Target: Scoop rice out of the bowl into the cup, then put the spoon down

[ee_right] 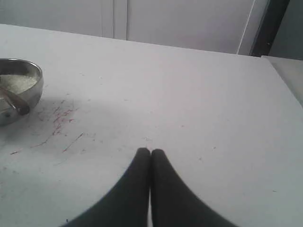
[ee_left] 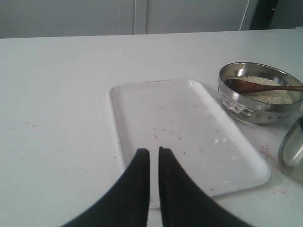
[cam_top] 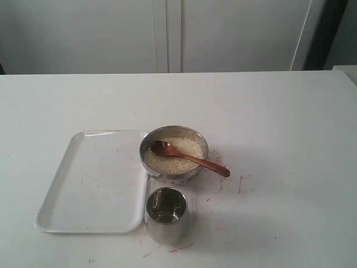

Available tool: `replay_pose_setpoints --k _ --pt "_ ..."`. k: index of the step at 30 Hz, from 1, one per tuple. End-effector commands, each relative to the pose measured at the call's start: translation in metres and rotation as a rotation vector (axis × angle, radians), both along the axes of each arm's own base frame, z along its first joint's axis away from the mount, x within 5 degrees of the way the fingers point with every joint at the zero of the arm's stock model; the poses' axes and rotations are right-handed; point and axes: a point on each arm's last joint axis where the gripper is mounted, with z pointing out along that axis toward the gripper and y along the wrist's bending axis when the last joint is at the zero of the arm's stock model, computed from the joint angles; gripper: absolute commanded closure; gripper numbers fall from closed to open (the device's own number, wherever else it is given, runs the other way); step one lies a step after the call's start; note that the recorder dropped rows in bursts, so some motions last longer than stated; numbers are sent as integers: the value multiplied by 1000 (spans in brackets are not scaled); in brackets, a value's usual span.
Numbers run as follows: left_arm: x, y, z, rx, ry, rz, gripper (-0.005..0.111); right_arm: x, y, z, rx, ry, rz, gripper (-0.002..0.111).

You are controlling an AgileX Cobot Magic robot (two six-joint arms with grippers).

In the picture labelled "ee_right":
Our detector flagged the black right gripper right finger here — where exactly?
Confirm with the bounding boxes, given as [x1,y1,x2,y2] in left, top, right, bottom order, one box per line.
[151,149,235,227]

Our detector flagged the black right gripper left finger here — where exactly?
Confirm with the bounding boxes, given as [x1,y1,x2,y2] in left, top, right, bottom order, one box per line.
[65,148,151,227]

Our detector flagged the brown wooden spoon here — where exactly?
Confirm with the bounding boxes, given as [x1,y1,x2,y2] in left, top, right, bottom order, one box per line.
[0,87,30,116]

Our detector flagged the steel bowl of rice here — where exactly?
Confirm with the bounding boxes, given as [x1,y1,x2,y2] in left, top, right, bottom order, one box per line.
[0,58,44,126]

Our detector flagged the white cabinet doors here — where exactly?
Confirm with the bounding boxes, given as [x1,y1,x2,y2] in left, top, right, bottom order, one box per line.
[0,0,264,55]

